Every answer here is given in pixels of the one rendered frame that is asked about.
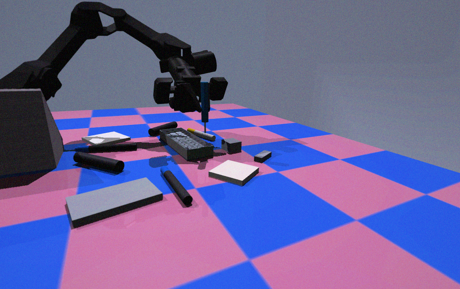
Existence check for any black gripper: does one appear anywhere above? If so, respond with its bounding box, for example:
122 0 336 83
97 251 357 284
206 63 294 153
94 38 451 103
153 64 228 113

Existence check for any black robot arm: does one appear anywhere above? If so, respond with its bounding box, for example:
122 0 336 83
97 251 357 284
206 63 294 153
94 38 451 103
0 1 217 101

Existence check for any grey keyboard with white letter keys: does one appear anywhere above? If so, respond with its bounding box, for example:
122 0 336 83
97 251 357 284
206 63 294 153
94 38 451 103
159 127 214 161

